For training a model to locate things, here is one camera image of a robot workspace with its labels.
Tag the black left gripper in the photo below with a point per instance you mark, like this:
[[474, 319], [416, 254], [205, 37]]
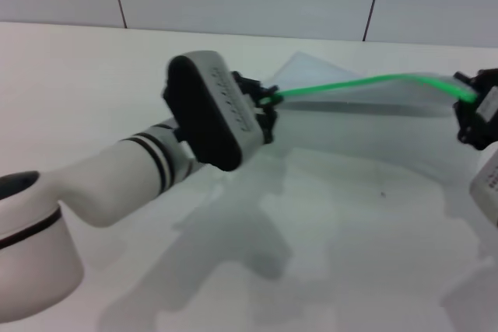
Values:
[[262, 114]]

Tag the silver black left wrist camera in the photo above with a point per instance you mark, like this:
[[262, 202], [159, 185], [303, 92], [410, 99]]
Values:
[[210, 110]]

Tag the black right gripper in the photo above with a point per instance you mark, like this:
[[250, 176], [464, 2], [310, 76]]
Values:
[[486, 122]]

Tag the transparent green-zipper document bag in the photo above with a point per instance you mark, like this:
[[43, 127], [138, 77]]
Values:
[[369, 93]]

